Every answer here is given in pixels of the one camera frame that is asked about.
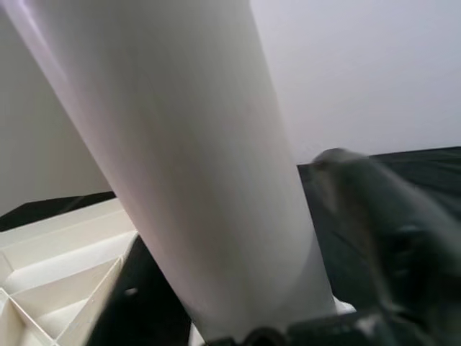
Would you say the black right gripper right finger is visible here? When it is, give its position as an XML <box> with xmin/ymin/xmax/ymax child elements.
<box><xmin>310</xmin><ymin>146</ymin><xmax>461</xmax><ymax>320</ymax></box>

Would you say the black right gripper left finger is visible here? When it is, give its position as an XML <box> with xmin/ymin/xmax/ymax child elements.
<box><xmin>86</xmin><ymin>233</ymin><xmax>192</xmax><ymax>346</ymax></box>

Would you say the white plastic children table top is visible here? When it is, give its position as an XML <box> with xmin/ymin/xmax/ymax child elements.
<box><xmin>0</xmin><ymin>196</ymin><xmax>357</xmax><ymax>346</ymax></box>

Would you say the white tapered table leg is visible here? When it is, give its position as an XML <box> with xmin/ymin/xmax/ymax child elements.
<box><xmin>0</xmin><ymin>0</ymin><xmax>338</xmax><ymax>346</ymax></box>

